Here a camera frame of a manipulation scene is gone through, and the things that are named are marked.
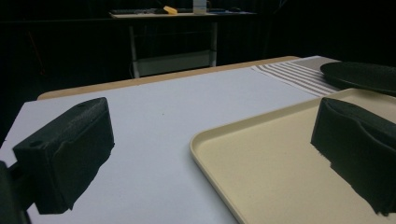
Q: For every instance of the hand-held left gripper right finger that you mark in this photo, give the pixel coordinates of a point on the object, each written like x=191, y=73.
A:
x=358, y=146

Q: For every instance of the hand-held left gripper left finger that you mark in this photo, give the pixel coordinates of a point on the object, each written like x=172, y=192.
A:
x=68, y=155

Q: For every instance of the black round plate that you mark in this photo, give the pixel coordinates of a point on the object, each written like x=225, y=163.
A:
x=361, y=76

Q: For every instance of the beige plastic tray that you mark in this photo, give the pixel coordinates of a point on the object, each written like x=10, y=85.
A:
x=280, y=174

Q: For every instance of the white paper sheet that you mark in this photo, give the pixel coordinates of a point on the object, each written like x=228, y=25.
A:
x=149, y=130

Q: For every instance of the striped cloth placemat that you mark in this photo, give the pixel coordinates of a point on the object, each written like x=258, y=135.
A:
x=299, y=76

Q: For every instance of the background desk with white legs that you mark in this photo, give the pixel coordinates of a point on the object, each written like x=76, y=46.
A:
x=174, y=40

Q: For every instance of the dark keyboard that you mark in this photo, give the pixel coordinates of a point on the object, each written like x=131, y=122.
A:
x=134, y=11

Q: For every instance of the yellow sponge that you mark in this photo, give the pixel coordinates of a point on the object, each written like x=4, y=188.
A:
x=170, y=10

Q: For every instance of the white box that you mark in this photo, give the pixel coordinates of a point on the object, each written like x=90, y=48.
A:
x=199, y=6

